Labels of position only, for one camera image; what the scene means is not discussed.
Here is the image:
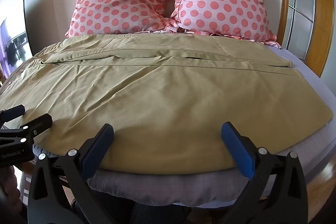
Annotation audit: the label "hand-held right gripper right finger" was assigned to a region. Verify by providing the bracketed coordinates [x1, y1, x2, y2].
[221, 122, 308, 224]

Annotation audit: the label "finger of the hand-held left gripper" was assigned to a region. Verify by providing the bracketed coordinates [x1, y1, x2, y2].
[0, 113, 53, 145]
[0, 105, 26, 124]

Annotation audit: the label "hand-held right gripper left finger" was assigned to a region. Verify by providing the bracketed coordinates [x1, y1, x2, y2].
[27, 123, 115, 224]

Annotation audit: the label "khaki pants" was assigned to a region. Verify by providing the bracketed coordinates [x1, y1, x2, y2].
[0, 34, 334, 175]

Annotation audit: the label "grey blanket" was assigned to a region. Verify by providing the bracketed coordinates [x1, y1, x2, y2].
[86, 166, 253, 208]

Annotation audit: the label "bed with lilac sheet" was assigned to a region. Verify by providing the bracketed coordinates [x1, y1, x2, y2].
[0, 40, 336, 210]

